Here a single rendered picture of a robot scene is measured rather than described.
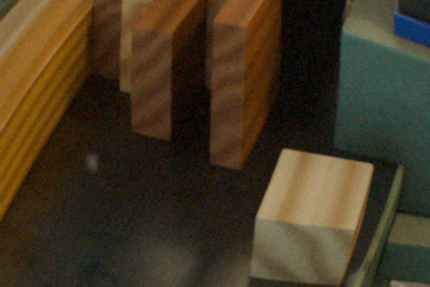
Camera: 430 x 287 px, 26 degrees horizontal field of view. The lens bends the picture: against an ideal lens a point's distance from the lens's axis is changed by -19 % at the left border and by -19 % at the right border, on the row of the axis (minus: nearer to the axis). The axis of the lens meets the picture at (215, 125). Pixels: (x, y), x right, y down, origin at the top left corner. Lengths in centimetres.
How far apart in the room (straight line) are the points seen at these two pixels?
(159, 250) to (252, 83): 8
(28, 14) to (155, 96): 8
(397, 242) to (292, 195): 10
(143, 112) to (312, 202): 10
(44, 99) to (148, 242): 8
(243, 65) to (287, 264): 8
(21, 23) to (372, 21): 16
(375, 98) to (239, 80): 6
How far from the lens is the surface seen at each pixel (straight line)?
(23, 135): 42
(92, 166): 44
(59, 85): 45
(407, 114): 43
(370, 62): 42
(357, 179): 38
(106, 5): 46
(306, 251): 37
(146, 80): 43
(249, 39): 40
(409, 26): 42
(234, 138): 43
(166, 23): 42
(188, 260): 40
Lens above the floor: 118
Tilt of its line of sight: 38 degrees down
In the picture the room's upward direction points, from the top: 2 degrees clockwise
